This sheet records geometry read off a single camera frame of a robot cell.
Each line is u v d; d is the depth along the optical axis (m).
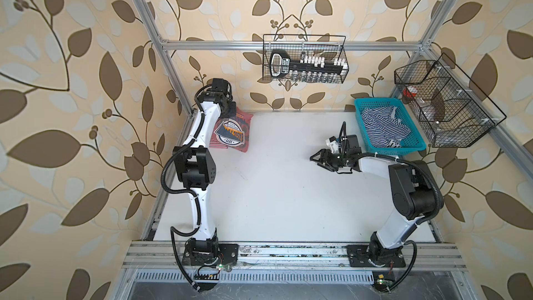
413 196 0.49
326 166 0.87
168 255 0.76
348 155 0.77
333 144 0.91
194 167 0.55
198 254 0.68
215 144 0.92
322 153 0.86
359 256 0.72
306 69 0.84
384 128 1.08
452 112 0.73
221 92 0.74
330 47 0.91
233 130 0.94
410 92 0.80
